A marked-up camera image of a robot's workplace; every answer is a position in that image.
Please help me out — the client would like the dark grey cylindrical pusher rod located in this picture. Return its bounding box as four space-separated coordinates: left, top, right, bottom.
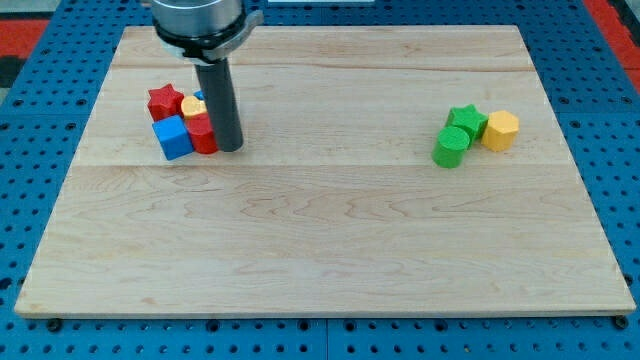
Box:
195 58 244 152

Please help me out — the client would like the yellow heart block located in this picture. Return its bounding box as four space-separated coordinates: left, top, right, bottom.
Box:
180 95 207 120

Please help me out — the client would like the red star block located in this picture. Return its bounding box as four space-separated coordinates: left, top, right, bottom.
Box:
147 84 184 122

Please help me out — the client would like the red cylinder block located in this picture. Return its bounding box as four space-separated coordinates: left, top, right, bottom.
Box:
185 113 218 154

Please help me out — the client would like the blue cube block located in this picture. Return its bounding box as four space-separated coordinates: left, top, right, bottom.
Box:
152 115 194 160

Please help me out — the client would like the light wooden board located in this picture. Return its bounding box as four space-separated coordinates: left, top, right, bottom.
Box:
15 25 636 319

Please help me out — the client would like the green cylinder block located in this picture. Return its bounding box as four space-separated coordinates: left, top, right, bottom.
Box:
431 126 471 168

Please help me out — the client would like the green star block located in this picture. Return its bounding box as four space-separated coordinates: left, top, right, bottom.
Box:
446 104 489 141

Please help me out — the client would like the yellow hexagon block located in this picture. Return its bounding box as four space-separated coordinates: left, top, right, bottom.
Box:
481 110 520 152

